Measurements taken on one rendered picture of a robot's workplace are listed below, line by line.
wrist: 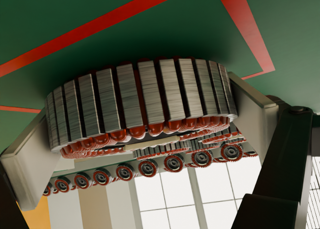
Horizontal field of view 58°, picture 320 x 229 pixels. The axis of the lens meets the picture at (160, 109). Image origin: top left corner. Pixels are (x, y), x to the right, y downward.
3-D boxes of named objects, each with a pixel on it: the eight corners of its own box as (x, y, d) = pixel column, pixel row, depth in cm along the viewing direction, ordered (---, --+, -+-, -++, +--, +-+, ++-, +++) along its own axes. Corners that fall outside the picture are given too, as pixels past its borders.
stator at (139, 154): (140, 135, 49) (144, 157, 48) (197, 126, 53) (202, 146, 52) (124, 144, 59) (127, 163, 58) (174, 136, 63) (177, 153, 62)
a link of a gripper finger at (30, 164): (36, 210, 13) (20, 213, 13) (67, 144, 20) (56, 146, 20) (14, 154, 12) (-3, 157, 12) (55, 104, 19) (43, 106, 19)
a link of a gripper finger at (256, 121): (262, 106, 13) (279, 104, 13) (221, 73, 19) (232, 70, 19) (265, 165, 14) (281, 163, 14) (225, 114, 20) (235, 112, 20)
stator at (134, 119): (-1, 79, 13) (7, 162, 12) (245, 30, 13) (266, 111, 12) (80, 116, 24) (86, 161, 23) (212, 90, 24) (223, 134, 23)
